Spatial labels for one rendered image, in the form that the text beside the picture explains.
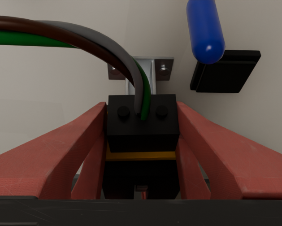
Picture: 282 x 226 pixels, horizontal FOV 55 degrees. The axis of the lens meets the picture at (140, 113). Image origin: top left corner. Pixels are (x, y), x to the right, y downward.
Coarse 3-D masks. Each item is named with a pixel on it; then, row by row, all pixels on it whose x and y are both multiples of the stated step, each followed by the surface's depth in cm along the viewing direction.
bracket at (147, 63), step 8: (136, 56) 19; (144, 56) 19; (152, 56) 19; (160, 56) 19; (144, 64) 19; (152, 64) 18; (160, 64) 19; (168, 64) 19; (112, 72) 19; (152, 72) 18; (160, 72) 19; (168, 72) 19; (128, 80) 18; (152, 80) 18; (160, 80) 21; (168, 80) 21; (128, 88) 17; (152, 88) 17
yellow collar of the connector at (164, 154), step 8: (112, 152) 13; (120, 152) 13; (128, 152) 13; (136, 152) 13; (144, 152) 13; (152, 152) 13; (160, 152) 13; (168, 152) 13; (112, 160) 13; (120, 160) 13; (128, 160) 13; (136, 160) 13; (144, 160) 13; (152, 160) 13
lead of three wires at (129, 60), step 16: (0, 16) 6; (0, 32) 6; (16, 32) 6; (32, 32) 6; (48, 32) 6; (64, 32) 7; (80, 32) 7; (96, 32) 7; (80, 48) 7; (96, 48) 7; (112, 48) 8; (112, 64) 8; (128, 64) 8; (144, 80) 10; (144, 96) 10; (144, 112) 11
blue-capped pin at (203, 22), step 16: (192, 0) 7; (208, 0) 7; (192, 16) 7; (208, 16) 7; (192, 32) 7; (208, 32) 6; (192, 48) 7; (208, 48) 6; (224, 48) 6; (208, 64) 7
